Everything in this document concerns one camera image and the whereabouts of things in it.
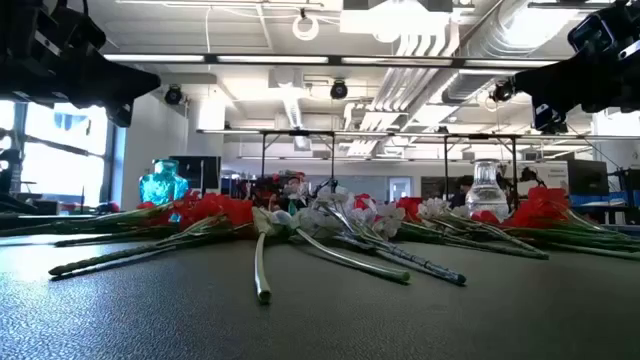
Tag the white ceiling pipe bundle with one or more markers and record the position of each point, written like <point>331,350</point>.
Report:
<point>400,90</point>

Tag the blue storage bins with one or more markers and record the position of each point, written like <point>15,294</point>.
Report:
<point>620,198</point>

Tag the red artificial rose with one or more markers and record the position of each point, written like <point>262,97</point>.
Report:
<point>362,201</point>

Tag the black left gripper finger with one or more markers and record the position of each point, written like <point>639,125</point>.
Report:
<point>120,85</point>
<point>121,115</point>

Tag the black computer monitor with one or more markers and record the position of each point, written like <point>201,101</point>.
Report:
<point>587,177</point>
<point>200,172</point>

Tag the black equipment stand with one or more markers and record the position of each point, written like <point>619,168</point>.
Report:
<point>10,170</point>

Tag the blue glass vase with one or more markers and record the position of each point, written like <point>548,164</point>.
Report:
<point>162,187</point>

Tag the silver ventilation duct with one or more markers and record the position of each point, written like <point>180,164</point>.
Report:
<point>500,30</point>

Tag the small red dark object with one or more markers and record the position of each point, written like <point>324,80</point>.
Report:
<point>107,206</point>

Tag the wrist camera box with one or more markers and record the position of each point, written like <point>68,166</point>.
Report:
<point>75,35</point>
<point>590,32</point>

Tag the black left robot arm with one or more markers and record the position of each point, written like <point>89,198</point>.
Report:
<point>12,25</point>

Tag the bright window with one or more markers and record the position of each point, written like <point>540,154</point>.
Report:
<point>60,165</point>

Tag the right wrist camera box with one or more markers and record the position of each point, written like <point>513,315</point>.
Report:
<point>590,32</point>

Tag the black background robot arm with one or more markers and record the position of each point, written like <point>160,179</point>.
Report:
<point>330,187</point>

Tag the grey box device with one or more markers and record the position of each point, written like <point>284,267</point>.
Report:
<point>45,206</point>

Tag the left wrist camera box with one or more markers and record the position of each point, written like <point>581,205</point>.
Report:
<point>75,35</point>

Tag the white ceiling duct pipe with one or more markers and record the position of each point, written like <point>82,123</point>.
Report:
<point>292,107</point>

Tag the black metal background frame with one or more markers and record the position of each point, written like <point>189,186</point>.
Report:
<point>263,155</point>

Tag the red artificial flower bunch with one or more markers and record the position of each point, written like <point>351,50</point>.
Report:
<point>410,205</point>
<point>125,252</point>
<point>100,239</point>
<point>75,222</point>
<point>542,207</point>
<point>485,217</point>

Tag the white door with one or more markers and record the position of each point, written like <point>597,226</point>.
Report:
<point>400,189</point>

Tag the person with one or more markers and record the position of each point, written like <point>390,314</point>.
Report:
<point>462,185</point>

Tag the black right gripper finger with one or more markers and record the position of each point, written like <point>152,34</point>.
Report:
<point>547,114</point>
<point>550,85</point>

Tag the white wall box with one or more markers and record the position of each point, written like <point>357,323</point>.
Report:
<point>211,115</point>

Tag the clear glass vase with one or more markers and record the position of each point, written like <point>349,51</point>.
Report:
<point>486,195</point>

